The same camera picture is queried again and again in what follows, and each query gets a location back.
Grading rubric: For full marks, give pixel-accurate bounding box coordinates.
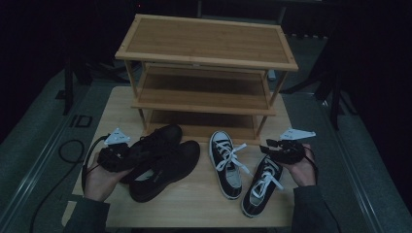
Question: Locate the black metal stand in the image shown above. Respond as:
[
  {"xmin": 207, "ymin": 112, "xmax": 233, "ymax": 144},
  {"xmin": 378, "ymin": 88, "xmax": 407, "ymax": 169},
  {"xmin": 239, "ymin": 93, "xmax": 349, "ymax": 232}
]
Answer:
[
  {"xmin": 54, "ymin": 57, "xmax": 95, "ymax": 116},
  {"xmin": 280, "ymin": 42, "xmax": 359, "ymax": 130}
]

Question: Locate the person's right hand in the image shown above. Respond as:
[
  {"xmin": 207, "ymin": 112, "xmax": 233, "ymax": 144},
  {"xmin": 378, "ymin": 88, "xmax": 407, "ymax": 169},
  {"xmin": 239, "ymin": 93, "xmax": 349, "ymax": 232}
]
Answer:
[{"xmin": 281, "ymin": 145, "xmax": 319, "ymax": 188}]

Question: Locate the black leather shoe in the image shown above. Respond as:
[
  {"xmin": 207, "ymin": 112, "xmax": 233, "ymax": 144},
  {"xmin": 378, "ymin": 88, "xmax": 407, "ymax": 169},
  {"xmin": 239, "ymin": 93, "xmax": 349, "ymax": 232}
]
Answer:
[
  {"xmin": 120, "ymin": 124, "xmax": 183, "ymax": 184},
  {"xmin": 129, "ymin": 140, "xmax": 201, "ymax": 204}
]

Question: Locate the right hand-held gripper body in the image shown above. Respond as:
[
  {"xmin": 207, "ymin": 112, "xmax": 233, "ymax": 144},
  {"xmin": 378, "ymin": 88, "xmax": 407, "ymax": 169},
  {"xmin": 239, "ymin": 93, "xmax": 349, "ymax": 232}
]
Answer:
[{"xmin": 275, "ymin": 128, "xmax": 317, "ymax": 165}]

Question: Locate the hand-held gripper cable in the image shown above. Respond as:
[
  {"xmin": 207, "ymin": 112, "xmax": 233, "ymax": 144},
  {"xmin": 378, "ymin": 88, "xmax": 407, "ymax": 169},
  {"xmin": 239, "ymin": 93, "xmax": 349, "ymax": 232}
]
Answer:
[
  {"xmin": 304, "ymin": 145, "xmax": 321, "ymax": 186},
  {"xmin": 81, "ymin": 135, "xmax": 110, "ymax": 192}
]

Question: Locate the left hand-held gripper cable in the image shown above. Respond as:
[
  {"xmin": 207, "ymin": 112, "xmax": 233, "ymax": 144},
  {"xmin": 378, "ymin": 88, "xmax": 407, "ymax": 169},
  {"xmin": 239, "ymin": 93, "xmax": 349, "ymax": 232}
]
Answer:
[{"xmin": 81, "ymin": 135, "xmax": 110, "ymax": 192}]

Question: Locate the right hand-held gripper cable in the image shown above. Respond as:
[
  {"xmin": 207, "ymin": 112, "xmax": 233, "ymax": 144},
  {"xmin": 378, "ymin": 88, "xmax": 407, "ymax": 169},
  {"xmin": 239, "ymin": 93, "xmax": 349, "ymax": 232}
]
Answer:
[{"xmin": 304, "ymin": 145, "xmax": 321, "ymax": 186}]

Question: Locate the person's left hand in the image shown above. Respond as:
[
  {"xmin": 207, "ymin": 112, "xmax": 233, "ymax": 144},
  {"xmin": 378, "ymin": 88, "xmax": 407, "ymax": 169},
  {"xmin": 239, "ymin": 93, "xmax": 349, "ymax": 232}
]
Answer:
[{"xmin": 83, "ymin": 154, "xmax": 134, "ymax": 202}]

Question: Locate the black floor cable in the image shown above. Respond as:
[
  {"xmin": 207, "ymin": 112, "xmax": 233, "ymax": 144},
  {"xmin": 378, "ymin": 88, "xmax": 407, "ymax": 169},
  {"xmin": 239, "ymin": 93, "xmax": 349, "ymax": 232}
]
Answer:
[{"xmin": 29, "ymin": 139, "xmax": 86, "ymax": 233}]

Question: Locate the wooden shoe rack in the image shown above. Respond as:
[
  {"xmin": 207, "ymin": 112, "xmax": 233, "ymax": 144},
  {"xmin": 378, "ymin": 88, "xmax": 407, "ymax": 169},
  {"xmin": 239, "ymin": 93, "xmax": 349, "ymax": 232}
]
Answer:
[{"xmin": 115, "ymin": 13, "xmax": 299, "ymax": 147}]

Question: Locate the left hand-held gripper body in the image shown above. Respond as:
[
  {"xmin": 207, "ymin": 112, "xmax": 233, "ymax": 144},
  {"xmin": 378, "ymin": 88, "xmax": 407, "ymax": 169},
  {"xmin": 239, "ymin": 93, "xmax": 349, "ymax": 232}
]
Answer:
[{"xmin": 96, "ymin": 127, "xmax": 132, "ymax": 173}]

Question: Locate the black white canvas sneaker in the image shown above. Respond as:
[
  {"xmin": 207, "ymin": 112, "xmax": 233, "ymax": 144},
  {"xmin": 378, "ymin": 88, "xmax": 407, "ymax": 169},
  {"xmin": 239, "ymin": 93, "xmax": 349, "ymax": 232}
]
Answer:
[
  {"xmin": 241, "ymin": 154, "xmax": 285, "ymax": 218},
  {"xmin": 208, "ymin": 130, "xmax": 254, "ymax": 201}
]

